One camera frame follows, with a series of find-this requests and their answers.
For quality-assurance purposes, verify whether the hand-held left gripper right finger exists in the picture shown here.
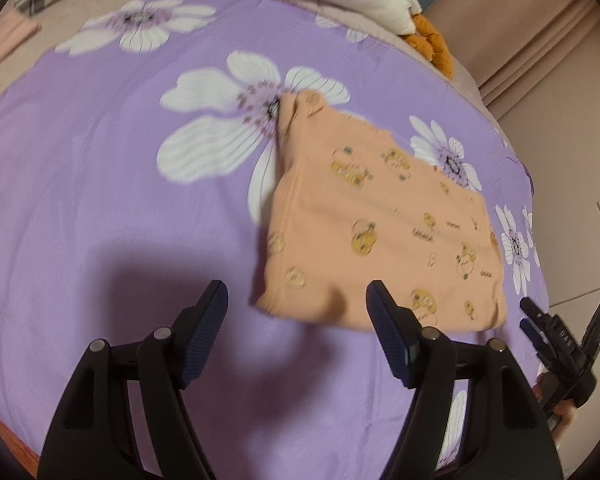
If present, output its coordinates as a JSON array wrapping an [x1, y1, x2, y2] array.
[[366, 280, 565, 480]]

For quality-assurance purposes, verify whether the red wooden bed frame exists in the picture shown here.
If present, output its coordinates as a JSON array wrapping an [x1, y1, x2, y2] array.
[[0, 402, 41, 480]]

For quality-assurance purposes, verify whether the purple floral blanket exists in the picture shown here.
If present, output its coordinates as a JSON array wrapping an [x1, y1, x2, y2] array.
[[0, 0, 551, 480]]

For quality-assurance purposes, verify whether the orange printed shirt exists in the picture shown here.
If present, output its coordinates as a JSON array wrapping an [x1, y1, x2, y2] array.
[[250, 88, 509, 333]]

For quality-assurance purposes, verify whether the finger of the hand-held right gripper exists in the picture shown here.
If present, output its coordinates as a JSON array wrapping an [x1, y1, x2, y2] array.
[[519, 317, 553, 361], [520, 297, 556, 332]]

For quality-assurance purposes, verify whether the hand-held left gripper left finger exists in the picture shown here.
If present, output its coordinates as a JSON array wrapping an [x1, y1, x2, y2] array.
[[37, 280, 230, 480]]

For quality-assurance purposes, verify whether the person's right hand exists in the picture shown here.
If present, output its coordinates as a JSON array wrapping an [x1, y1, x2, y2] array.
[[534, 372, 580, 453]]

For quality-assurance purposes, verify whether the pink folded cloth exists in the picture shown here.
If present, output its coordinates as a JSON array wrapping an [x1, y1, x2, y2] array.
[[0, 10, 42, 69]]

